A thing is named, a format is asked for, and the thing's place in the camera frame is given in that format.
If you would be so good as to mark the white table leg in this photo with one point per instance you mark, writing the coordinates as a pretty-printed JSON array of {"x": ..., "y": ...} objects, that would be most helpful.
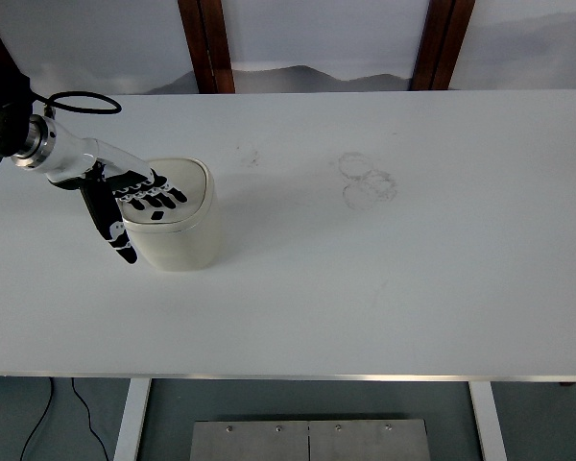
[
  {"x": 130, "y": 422},
  {"x": 487, "y": 422}
]

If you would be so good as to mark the cream plastic flip-lid trash bin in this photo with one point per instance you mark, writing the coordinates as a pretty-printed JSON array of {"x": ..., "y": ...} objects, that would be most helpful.
[{"x": 182, "y": 235}]

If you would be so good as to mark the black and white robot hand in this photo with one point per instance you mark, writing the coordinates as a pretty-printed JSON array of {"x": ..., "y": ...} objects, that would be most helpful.
[{"x": 72, "y": 153}]

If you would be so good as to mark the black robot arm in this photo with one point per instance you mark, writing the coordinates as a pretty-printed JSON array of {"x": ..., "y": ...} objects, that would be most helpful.
[{"x": 5, "y": 96}]

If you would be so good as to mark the mountain landscape screen panel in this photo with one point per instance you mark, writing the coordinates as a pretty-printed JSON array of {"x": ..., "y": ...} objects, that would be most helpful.
[
  {"x": 101, "y": 43},
  {"x": 533, "y": 43},
  {"x": 326, "y": 38}
]

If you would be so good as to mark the grey metal plate with screws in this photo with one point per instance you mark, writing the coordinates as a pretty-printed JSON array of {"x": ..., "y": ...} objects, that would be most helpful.
[{"x": 269, "y": 444}]

